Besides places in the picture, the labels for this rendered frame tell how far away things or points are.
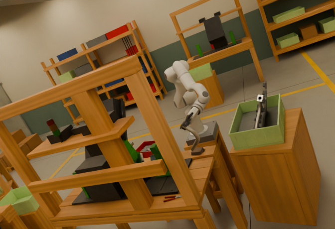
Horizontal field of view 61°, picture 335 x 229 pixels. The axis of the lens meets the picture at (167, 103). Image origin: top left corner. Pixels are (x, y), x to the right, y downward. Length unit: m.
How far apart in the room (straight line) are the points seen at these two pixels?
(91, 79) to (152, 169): 0.67
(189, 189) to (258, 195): 1.00
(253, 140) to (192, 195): 0.80
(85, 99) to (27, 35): 7.93
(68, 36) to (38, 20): 1.01
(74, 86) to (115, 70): 0.34
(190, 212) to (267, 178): 0.84
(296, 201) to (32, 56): 8.61
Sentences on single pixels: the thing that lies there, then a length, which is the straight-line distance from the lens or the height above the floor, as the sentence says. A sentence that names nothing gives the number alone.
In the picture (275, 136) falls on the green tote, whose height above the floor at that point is 0.87.
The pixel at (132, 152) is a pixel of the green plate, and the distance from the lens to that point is 2.49.
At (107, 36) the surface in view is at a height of 2.09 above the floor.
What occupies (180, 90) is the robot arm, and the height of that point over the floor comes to 1.41.
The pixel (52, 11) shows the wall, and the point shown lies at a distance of 9.06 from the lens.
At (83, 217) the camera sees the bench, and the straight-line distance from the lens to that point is 2.64.
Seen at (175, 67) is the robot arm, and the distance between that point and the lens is 2.23.
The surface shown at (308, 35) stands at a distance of 7.23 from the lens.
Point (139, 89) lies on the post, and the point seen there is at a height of 1.76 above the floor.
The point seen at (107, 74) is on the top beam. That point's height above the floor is 1.90.
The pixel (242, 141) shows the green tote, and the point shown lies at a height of 0.87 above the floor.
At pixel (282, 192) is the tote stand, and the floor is 0.36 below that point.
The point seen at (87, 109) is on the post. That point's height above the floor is 1.73.
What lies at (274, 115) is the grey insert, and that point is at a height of 0.85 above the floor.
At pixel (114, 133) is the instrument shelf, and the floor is 1.54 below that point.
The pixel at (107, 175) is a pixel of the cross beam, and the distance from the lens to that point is 2.07.
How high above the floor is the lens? 2.09
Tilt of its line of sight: 17 degrees down
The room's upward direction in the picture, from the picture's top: 24 degrees counter-clockwise
